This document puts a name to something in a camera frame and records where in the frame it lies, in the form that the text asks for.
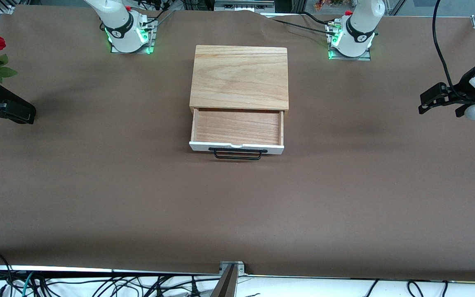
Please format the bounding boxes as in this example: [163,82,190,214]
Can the wooden drawer with white front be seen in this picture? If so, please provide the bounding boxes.
[189,108,285,155]

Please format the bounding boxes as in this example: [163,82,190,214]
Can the black metal drawer handle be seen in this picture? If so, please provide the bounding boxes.
[209,147,268,160]

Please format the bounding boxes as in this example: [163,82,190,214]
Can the light wooden drawer cabinet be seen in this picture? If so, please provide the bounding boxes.
[189,45,289,116]

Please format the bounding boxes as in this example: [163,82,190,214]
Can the black cylindrical vase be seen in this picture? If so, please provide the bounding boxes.
[0,82,37,124]

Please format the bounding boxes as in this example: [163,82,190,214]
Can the orange artificial flowers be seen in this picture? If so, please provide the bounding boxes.
[314,0,347,12]

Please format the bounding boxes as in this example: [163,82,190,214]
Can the grey control box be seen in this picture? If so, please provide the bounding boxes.
[214,0,276,13]

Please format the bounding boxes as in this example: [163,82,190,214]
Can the brown table cover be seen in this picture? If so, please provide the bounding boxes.
[0,5,475,283]

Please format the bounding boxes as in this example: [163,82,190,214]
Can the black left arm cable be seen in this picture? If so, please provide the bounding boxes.
[433,0,469,99]

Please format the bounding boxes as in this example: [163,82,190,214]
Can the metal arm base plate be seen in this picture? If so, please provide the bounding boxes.
[110,16,156,54]
[327,21,372,61]

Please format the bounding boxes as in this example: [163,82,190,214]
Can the black base power cable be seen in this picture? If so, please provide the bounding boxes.
[273,17,337,35]
[143,7,173,33]
[299,12,333,26]

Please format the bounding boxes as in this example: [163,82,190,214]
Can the teal floor cable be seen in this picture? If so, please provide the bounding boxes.
[21,271,35,297]

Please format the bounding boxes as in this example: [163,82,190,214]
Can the silver table edge rail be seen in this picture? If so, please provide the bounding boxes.
[0,265,221,275]

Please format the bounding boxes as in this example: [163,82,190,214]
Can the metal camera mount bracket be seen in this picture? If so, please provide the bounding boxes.
[220,261,245,276]

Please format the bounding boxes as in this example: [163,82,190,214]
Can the brown camera mount beam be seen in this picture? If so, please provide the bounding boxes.
[211,264,238,297]

